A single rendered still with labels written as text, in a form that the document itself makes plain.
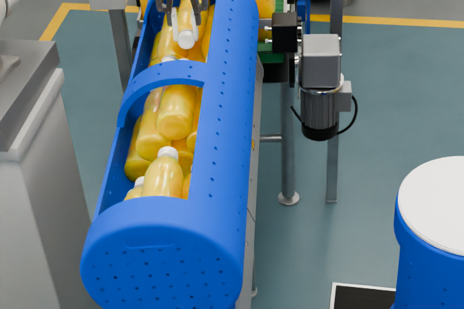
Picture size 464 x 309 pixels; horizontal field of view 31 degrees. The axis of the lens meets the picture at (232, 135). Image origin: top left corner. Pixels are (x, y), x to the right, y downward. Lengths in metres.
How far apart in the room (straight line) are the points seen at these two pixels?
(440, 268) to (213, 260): 0.46
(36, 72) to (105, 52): 1.99
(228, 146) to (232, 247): 0.23
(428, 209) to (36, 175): 0.96
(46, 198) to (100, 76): 1.77
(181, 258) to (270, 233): 1.64
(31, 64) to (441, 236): 1.06
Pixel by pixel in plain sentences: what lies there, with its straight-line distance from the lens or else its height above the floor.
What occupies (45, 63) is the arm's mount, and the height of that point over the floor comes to 1.05.
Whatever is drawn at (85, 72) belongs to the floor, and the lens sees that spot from 3.97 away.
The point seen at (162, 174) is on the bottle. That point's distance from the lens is 1.53.
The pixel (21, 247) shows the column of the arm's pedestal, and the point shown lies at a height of 0.65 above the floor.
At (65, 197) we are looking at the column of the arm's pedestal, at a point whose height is 0.66.
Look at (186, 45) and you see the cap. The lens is 1.90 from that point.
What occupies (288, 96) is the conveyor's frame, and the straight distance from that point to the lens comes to 2.85.
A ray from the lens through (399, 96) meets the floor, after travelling 3.70.
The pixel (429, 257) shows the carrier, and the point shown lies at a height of 1.00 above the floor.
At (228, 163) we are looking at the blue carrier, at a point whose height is 1.18.
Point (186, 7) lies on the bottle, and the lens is 1.97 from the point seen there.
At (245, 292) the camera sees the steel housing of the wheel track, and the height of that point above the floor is 0.87.
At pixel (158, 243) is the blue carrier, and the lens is 1.43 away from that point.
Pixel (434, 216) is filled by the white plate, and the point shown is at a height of 1.04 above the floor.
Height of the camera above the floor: 2.21
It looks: 39 degrees down
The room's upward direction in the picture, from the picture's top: 4 degrees counter-clockwise
